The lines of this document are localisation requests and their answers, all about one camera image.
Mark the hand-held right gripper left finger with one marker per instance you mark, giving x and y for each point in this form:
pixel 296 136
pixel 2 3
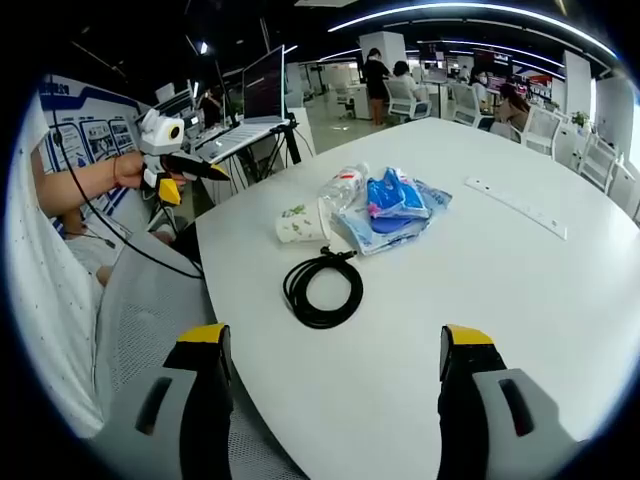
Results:
pixel 200 410

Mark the white paper cup green print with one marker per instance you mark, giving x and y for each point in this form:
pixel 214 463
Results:
pixel 299 225

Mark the silver open laptop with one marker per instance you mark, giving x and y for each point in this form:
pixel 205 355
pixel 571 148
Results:
pixel 262 92

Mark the white ruler strip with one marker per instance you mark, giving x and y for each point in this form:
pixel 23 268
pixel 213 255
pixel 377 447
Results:
pixel 520 206

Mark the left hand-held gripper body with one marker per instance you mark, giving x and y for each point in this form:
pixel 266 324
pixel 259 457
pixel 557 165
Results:
pixel 155 137

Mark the blue plastic bag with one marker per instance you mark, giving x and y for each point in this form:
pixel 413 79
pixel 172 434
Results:
pixel 395 202

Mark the small green potted plant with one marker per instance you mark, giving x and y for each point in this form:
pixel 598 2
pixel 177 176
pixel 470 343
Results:
pixel 580 119

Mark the person's white dotted shirt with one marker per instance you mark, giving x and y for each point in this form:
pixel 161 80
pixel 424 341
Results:
pixel 45 300

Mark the blue-white wall poster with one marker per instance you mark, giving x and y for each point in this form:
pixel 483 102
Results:
pixel 95 137

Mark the person's left hand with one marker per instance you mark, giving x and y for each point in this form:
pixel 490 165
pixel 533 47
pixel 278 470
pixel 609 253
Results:
pixel 129 171

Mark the clear blue-white plastic packet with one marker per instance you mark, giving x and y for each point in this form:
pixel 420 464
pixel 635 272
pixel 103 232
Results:
pixel 367 240

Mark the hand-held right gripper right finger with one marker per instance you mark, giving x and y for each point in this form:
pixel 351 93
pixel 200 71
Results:
pixel 465 415

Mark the clear plastic water bottle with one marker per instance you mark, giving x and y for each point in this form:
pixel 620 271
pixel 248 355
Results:
pixel 344 189

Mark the white table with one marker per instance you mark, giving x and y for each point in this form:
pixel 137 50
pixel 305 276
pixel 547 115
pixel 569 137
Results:
pixel 475 300

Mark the white office chair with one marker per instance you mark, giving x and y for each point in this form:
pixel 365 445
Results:
pixel 466 105
pixel 407 102
pixel 542 131
pixel 599 160

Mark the grey mesh office chair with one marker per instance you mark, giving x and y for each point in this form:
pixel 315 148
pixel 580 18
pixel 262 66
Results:
pixel 150 310

